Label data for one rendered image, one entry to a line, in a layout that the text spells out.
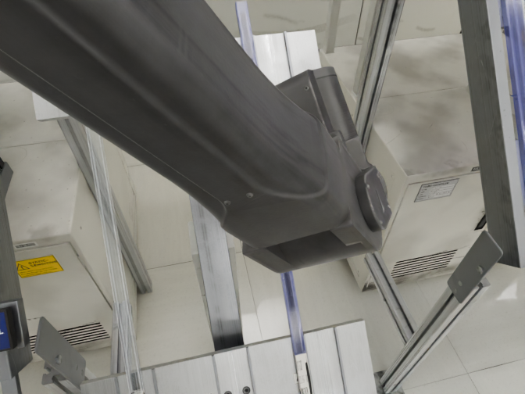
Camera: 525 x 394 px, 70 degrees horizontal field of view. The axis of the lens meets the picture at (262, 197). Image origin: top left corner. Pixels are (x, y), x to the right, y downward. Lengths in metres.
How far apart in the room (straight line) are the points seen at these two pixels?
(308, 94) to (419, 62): 1.16
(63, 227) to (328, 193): 0.75
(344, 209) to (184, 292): 1.26
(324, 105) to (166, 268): 1.27
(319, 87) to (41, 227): 0.72
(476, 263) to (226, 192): 0.61
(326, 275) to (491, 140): 0.89
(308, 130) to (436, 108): 1.03
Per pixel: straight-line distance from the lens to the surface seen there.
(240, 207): 0.17
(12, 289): 0.64
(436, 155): 1.03
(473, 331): 1.52
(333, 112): 0.29
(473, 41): 0.75
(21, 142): 1.15
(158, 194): 1.75
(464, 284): 0.78
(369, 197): 0.22
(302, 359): 0.49
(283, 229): 0.19
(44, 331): 0.61
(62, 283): 1.02
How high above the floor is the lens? 1.24
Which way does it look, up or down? 48 degrees down
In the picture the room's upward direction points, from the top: straight up
